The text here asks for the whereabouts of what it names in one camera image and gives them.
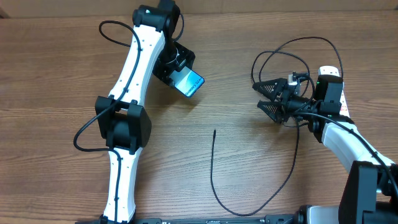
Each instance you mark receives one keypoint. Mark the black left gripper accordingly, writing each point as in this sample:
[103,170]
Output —
[163,72]

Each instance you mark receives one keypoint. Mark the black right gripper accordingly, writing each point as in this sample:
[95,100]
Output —
[280,85]

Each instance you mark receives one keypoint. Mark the blue screen smartphone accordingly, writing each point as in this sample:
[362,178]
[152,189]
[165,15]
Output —
[187,81]

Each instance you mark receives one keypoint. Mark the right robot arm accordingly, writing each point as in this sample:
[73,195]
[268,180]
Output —
[370,194]

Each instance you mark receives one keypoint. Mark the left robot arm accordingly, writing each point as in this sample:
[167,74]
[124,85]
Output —
[122,118]

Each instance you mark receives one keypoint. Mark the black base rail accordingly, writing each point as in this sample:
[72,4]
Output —
[268,219]

